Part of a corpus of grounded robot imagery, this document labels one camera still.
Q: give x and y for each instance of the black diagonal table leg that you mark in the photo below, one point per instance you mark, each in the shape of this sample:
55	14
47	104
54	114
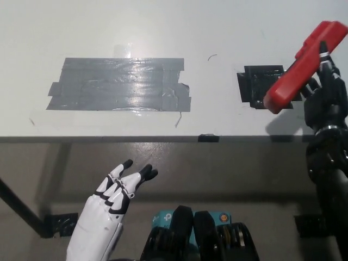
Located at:
19	206

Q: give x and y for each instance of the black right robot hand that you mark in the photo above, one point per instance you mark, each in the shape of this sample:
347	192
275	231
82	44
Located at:
329	103

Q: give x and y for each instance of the red digital multimeter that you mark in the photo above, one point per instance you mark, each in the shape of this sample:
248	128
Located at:
293	81

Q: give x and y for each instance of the black tape patch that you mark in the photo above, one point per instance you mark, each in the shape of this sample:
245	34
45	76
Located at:
255	84

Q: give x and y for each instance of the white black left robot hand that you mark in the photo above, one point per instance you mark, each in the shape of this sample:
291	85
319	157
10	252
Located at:
95	223

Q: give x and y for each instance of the grey duct tape patch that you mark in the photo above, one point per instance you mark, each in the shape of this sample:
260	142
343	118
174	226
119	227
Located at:
117	85

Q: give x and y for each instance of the black teal robot torso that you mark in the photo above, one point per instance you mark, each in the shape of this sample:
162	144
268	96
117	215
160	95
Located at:
201	239

